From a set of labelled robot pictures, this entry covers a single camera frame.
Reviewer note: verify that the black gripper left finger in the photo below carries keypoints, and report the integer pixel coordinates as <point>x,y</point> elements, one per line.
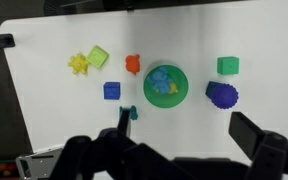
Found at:
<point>124,123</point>

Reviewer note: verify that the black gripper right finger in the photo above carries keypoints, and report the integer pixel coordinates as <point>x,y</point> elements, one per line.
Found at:
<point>247,133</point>

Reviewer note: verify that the light blue toy figure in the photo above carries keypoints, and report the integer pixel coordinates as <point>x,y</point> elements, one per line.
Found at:
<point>159,80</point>

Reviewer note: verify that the teal toy figure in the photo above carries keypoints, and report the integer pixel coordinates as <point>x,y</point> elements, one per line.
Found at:
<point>134,113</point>

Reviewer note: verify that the green plastic bowl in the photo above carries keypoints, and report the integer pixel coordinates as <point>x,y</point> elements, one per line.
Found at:
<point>165,100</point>

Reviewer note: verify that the dark blue block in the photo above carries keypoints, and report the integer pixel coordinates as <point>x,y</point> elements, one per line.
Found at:
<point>210,87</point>

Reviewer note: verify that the orange toy figure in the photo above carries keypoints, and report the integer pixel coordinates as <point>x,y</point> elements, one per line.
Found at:
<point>132,63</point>

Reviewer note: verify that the yellow toy in bowl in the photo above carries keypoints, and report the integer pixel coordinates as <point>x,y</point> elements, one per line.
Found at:
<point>174,89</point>

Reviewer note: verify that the teal green block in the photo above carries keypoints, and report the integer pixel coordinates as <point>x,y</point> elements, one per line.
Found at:
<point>228,65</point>

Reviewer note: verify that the lime green block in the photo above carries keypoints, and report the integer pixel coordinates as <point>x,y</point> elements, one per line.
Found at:
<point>98,57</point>

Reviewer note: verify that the yellow spiky toy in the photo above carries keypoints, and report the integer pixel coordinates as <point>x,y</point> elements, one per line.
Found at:
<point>78,64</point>

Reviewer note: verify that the grey metal mounting plate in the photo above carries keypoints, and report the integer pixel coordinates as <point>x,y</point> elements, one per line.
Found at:
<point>39,165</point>

